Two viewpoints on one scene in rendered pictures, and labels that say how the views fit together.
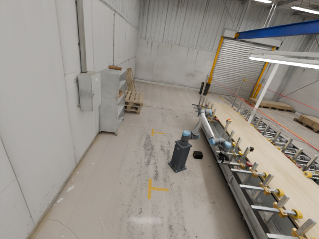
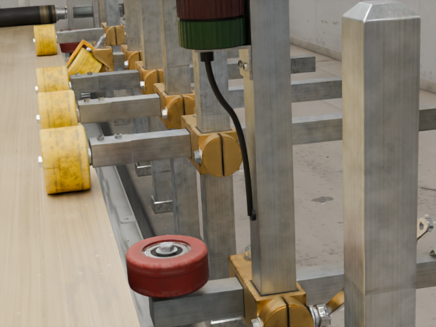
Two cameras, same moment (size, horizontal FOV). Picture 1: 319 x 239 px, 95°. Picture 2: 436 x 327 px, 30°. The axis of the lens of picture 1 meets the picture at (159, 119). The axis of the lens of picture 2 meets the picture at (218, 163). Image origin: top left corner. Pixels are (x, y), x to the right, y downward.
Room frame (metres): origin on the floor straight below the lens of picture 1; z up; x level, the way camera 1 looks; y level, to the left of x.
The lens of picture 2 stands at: (2.52, -1.50, 1.21)
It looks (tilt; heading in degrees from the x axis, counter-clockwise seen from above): 16 degrees down; 171
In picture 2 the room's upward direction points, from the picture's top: 3 degrees counter-clockwise
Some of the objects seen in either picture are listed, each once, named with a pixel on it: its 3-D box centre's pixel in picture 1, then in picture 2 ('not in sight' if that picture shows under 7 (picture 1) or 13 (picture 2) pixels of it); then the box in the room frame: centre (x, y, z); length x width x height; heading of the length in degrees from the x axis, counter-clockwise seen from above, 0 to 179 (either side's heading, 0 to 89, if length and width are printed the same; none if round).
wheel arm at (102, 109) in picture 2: (260, 188); (215, 97); (1.27, -1.31, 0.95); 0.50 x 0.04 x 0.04; 93
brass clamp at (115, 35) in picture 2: not in sight; (113, 33); (0.29, -1.42, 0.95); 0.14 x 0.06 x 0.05; 3
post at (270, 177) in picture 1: (261, 188); (180, 128); (1.32, -1.37, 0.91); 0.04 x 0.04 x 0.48; 3
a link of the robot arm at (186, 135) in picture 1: (186, 135); not in sight; (2.44, -0.57, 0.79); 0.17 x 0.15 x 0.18; 111
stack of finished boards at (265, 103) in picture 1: (269, 103); not in sight; (8.88, -6.41, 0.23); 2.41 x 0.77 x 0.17; 97
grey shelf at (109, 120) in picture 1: (113, 100); not in sight; (3.57, 1.28, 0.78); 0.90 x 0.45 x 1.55; 5
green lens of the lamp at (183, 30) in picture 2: not in sight; (212, 30); (1.82, -1.39, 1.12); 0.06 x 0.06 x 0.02
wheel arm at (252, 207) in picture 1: (274, 210); (185, 72); (1.02, -1.32, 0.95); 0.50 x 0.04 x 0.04; 93
